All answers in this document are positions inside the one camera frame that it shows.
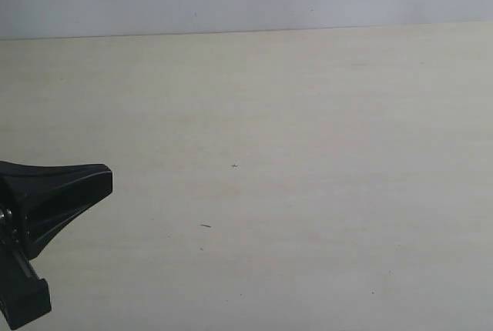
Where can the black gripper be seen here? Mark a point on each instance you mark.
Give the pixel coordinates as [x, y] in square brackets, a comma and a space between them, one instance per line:
[37, 202]

